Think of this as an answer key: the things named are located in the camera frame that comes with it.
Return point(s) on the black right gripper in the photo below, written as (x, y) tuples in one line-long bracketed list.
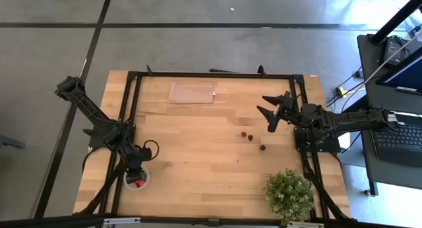
[(293, 111)]

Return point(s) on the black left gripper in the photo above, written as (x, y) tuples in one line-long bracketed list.
[(138, 157)]

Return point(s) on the blackberry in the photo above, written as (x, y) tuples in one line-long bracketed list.
[(250, 137), (262, 147)]

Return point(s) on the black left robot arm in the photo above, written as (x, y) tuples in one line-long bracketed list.
[(92, 112)]

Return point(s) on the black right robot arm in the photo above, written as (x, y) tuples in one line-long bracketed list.
[(356, 121)]

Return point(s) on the white bowl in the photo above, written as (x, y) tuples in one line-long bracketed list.
[(126, 183)]

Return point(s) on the yellow power plug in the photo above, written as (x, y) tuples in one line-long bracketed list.
[(341, 91)]

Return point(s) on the black rig crossbar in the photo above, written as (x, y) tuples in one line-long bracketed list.
[(66, 221)]

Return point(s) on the artificial green bush plant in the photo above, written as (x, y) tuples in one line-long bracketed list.
[(290, 195)]

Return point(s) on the pink folded cloth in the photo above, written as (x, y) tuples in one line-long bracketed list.
[(191, 93)]

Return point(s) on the grey side desk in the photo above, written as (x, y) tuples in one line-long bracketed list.
[(379, 99)]

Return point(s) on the black power adapter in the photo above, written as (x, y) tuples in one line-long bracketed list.
[(392, 50)]

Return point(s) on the grey floor object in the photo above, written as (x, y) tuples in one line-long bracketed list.
[(10, 143)]

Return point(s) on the desk monitor blue screen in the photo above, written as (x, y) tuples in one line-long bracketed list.
[(409, 73)]

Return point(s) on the black diagonal pole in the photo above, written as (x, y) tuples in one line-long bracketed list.
[(395, 18)]

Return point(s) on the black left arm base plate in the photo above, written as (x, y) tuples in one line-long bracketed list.
[(95, 142)]

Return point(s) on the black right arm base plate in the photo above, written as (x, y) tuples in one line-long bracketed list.
[(329, 148)]

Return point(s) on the black aluminium table frame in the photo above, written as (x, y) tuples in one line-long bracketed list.
[(214, 75)]

